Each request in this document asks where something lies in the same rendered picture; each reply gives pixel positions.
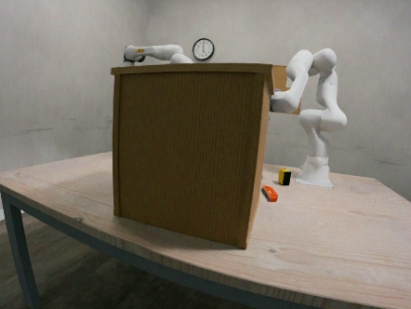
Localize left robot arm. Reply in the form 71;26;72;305
268;48;347;184

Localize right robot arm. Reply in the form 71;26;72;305
118;45;193;67

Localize orange torpedo level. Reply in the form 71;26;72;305
261;185;278;202

